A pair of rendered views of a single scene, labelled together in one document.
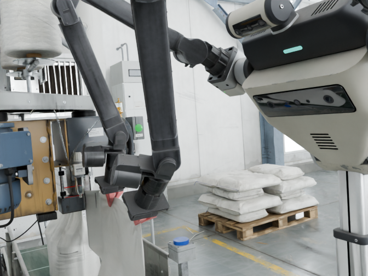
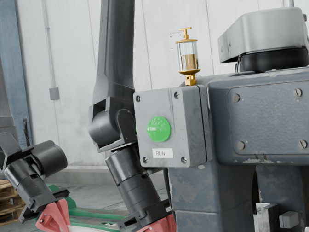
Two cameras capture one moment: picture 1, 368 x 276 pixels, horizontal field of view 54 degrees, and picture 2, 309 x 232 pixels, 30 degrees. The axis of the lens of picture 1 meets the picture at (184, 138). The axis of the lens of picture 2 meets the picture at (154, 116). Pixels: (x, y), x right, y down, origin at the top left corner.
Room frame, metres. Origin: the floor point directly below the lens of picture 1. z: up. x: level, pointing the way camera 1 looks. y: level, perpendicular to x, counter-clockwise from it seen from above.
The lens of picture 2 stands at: (2.05, -0.05, 1.33)
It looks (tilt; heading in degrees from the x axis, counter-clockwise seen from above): 3 degrees down; 161
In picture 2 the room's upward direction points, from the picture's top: 6 degrees counter-clockwise
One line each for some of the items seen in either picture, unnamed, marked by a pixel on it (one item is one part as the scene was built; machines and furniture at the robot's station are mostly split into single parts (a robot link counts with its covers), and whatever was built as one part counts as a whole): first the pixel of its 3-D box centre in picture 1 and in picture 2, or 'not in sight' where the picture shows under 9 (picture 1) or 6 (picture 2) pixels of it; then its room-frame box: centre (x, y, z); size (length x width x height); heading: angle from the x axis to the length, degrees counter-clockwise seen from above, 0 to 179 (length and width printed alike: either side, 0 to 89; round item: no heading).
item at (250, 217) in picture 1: (235, 210); not in sight; (4.16, -0.54, 0.20); 0.66 x 0.44 x 0.12; 30
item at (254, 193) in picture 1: (234, 190); not in sight; (4.19, -0.54, 0.44); 0.66 x 0.42 x 0.14; 24
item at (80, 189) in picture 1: (79, 185); not in sight; (1.23, 0.37, 1.11); 0.03 x 0.03 x 0.06
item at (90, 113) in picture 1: (84, 114); (274, 61); (1.36, 0.37, 1.35); 0.09 x 0.09 x 0.03
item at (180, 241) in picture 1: (180, 242); not in sight; (1.35, 0.04, 0.84); 0.06 x 0.06 x 0.02
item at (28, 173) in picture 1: (18, 154); not in sight; (1.12, 0.52, 1.23); 0.28 x 0.07 x 0.16; 30
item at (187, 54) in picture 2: (119, 107); (187, 56); (1.38, 0.24, 1.37); 0.03 x 0.02 x 0.03; 30
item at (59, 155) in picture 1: (53, 142); not in sight; (1.33, 0.48, 1.26); 0.22 x 0.05 x 0.16; 30
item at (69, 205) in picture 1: (71, 203); not in sight; (1.27, 0.41, 1.04); 0.08 x 0.06 x 0.05; 120
